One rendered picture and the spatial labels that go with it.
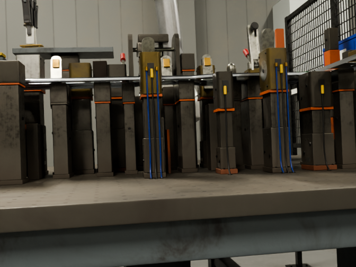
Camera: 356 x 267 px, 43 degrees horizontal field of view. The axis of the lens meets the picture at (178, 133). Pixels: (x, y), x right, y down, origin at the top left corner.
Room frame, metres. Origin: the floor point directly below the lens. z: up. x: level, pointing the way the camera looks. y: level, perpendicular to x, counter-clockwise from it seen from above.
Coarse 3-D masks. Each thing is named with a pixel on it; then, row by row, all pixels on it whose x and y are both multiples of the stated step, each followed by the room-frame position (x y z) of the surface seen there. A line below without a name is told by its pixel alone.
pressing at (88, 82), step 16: (32, 80) 1.31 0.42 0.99; (48, 80) 1.32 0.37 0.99; (64, 80) 1.32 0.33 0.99; (80, 80) 1.33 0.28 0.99; (96, 80) 1.33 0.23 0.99; (112, 80) 1.42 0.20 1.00; (128, 80) 1.43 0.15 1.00; (176, 80) 1.47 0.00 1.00; (208, 80) 1.49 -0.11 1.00; (240, 80) 1.54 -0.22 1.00; (288, 80) 1.59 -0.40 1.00
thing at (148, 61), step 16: (144, 64) 1.23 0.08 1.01; (160, 64) 1.24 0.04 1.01; (144, 80) 1.23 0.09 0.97; (160, 80) 1.23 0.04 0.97; (144, 96) 1.23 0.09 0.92; (160, 96) 1.24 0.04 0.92; (144, 112) 1.24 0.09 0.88; (160, 112) 1.24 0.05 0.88; (144, 128) 1.25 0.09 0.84; (160, 128) 1.24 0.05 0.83; (144, 144) 1.23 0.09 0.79; (160, 144) 1.23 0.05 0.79; (144, 160) 1.23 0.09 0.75; (160, 160) 1.23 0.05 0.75; (144, 176) 1.22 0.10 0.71; (160, 176) 1.23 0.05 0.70
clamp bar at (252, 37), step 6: (252, 24) 1.62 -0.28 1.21; (258, 24) 1.63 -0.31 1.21; (252, 30) 1.65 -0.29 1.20; (252, 36) 1.65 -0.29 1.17; (258, 36) 1.64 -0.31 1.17; (252, 42) 1.65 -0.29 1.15; (258, 42) 1.64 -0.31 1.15; (252, 48) 1.64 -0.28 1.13; (258, 48) 1.64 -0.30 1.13; (252, 54) 1.63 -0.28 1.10; (258, 54) 1.63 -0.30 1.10; (252, 60) 1.63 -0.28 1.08; (258, 60) 1.63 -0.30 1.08; (252, 66) 1.62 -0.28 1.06
